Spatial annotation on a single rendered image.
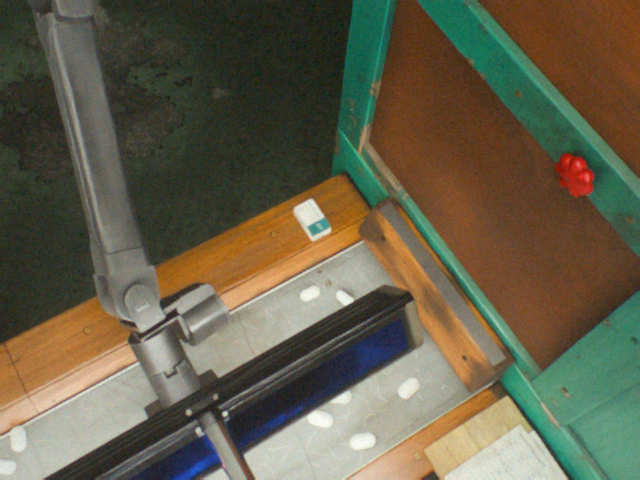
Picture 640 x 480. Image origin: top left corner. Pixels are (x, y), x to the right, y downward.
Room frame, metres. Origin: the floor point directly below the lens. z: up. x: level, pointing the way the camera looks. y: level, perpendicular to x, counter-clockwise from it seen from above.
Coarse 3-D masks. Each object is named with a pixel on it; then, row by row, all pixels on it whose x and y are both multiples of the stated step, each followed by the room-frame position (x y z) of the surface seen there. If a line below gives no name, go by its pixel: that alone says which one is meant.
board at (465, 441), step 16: (480, 416) 0.27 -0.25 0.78; (496, 416) 0.27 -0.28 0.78; (512, 416) 0.27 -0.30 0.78; (464, 432) 0.24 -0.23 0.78; (480, 432) 0.24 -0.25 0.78; (496, 432) 0.25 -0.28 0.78; (528, 432) 0.25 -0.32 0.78; (432, 448) 0.21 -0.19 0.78; (448, 448) 0.22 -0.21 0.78; (464, 448) 0.22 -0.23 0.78; (480, 448) 0.22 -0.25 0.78; (432, 464) 0.19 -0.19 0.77; (448, 464) 0.19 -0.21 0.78
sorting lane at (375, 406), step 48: (288, 288) 0.44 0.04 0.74; (336, 288) 0.45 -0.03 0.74; (240, 336) 0.35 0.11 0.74; (288, 336) 0.36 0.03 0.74; (144, 384) 0.26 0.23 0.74; (384, 384) 0.30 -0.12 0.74; (432, 384) 0.31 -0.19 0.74; (48, 432) 0.18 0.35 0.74; (96, 432) 0.19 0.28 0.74; (288, 432) 0.22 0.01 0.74; (336, 432) 0.23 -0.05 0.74; (384, 432) 0.23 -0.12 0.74
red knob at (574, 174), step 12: (564, 156) 0.39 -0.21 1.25; (576, 156) 0.39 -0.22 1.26; (564, 168) 0.38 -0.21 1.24; (576, 168) 0.38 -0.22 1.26; (588, 168) 0.39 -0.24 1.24; (564, 180) 0.38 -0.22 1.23; (576, 180) 0.37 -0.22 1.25; (588, 180) 0.37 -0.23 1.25; (576, 192) 0.37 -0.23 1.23; (588, 192) 0.36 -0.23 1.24
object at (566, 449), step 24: (336, 144) 0.69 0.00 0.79; (336, 168) 0.68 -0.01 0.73; (360, 168) 0.63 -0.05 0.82; (360, 192) 0.62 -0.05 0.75; (384, 192) 0.58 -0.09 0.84; (504, 384) 0.32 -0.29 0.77; (528, 384) 0.30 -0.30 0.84; (528, 408) 0.28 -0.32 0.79; (552, 432) 0.25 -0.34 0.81; (552, 456) 0.23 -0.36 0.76; (576, 456) 0.22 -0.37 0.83
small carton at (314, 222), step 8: (312, 200) 0.58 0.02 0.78; (296, 208) 0.56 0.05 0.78; (304, 208) 0.56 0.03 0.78; (312, 208) 0.56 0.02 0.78; (296, 216) 0.55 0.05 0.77; (304, 216) 0.55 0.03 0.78; (312, 216) 0.55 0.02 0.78; (320, 216) 0.55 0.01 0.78; (304, 224) 0.53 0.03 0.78; (312, 224) 0.53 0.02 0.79; (320, 224) 0.53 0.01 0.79; (328, 224) 0.54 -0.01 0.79; (312, 232) 0.52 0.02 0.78; (320, 232) 0.52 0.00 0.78; (328, 232) 0.53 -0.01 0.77; (312, 240) 0.51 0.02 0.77
